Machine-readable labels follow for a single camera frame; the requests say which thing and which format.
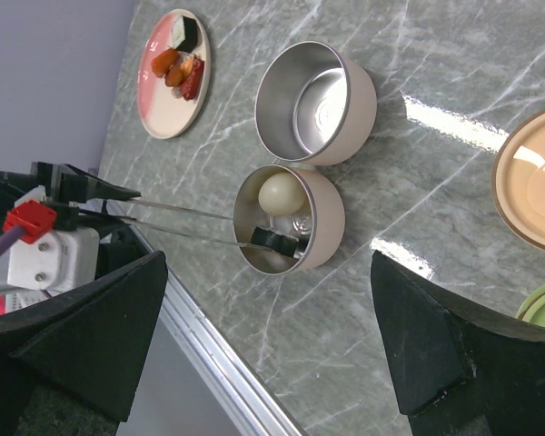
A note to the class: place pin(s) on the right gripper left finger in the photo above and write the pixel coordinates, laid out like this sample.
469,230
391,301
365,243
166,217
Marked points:
71,365

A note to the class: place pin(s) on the pink white plate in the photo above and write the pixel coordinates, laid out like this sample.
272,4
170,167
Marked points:
164,116

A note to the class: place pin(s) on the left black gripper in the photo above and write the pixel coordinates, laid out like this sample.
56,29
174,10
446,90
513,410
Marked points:
66,188

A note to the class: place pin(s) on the far steel lunch bowl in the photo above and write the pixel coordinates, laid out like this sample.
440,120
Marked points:
314,105

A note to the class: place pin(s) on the aluminium mounting rail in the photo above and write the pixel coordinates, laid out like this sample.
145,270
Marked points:
195,383

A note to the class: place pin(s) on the black sushi roll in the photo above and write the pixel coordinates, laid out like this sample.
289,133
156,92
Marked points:
285,245

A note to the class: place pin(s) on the steel lunch bowl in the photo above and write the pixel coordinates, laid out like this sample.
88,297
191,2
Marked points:
314,105
321,220

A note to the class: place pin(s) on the near steel lunch bowl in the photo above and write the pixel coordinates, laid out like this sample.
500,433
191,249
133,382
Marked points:
321,220

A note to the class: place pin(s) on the orange red food pieces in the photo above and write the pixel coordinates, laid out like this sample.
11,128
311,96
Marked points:
182,72

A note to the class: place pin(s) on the orange round lid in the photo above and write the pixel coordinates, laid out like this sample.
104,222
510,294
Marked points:
518,181

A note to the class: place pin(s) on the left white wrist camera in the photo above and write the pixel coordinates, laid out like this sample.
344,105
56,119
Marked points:
46,258

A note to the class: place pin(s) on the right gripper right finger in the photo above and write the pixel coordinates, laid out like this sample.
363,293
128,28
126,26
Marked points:
457,367

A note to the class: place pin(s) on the white egg ball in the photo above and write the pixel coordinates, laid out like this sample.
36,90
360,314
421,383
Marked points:
281,194

